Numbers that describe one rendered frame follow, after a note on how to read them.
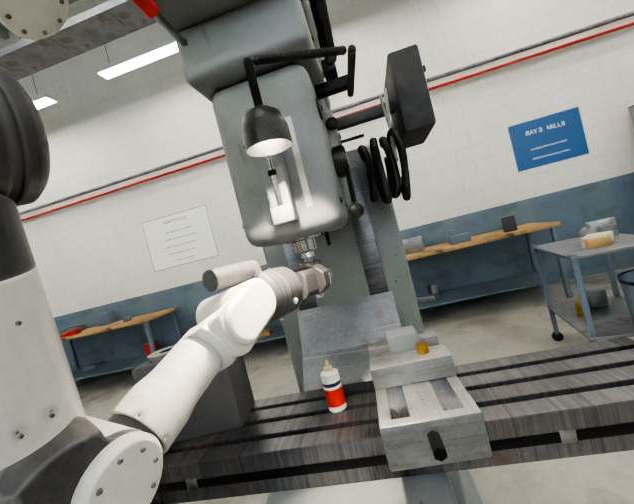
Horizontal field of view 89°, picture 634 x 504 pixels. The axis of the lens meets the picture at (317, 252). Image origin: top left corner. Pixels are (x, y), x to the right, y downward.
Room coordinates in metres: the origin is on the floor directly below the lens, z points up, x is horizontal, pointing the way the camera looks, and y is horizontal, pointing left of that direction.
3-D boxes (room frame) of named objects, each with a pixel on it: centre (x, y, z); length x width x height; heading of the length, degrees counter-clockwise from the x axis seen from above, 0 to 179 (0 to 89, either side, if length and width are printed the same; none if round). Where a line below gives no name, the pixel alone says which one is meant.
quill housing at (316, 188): (0.70, 0.02, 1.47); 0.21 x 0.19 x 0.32; 80
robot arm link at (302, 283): (0.62, 0.07, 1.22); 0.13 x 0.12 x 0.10; 58
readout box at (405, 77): (0.94, -0.36, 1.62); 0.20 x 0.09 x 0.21; 170
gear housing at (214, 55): (0.74, 0.01, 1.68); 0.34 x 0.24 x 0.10; 170
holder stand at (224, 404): (0.79, 0.37, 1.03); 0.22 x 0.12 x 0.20; 87
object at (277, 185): (0.59, 0.04, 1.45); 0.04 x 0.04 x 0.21; 80
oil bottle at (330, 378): (0.71, 0.04, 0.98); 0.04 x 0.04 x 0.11
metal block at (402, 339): (0.67, -0.13, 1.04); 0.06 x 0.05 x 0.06; 82
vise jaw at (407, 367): (0.62, -0.12, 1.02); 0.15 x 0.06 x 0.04; 82
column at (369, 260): (1.31, -0.09, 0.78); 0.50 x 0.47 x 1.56; 170
